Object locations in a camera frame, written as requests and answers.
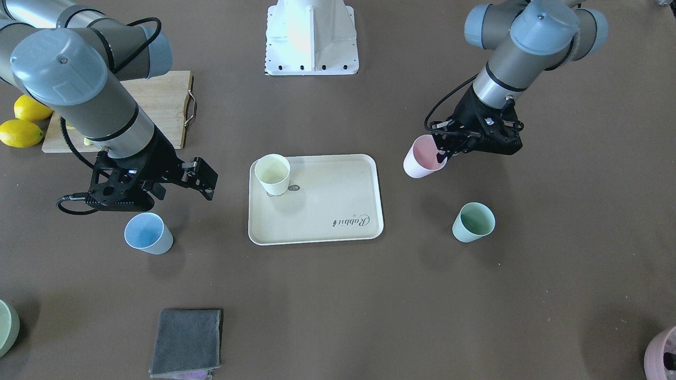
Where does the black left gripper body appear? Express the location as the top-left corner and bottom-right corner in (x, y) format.
(430, 89), (524, 156)

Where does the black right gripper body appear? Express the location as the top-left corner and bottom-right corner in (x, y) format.
(86, 130), (184, 212)

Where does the pink cup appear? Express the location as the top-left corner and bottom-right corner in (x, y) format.
(403, 135), (447, 178)

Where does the cream white cup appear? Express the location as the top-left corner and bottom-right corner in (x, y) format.
(254, 154), (290, 196)

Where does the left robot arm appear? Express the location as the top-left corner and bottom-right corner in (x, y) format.
(425, 1), (609, 163)

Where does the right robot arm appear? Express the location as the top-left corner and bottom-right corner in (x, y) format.
(2, 1), (218, 214)

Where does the cream plastic tray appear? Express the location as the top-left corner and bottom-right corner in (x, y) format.
(247, 154), (384, 245)

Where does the light blue cup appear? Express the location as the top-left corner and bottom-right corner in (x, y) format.
(124, 212), (174, 255)

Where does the mint green cup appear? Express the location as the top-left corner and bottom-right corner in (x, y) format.
(452, 202), (496, 243)

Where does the wooden cutting board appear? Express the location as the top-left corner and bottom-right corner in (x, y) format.
(41, 71), (196, 153)

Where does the yellow lemon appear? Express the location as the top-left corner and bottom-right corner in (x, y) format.
(14, 94), (53, 122)
(1, 119), (44, 148)

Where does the grey folded cloth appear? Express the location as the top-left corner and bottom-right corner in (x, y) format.
(149, 309), (221, 379)

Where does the mint green bowl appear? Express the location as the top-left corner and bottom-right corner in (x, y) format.
(0, 300), (20, 357)

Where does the pink bowl with ice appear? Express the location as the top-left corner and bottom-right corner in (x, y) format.
(644, 327), (675, 379)

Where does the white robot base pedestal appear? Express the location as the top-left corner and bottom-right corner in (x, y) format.
(264, 1), (360, 75)

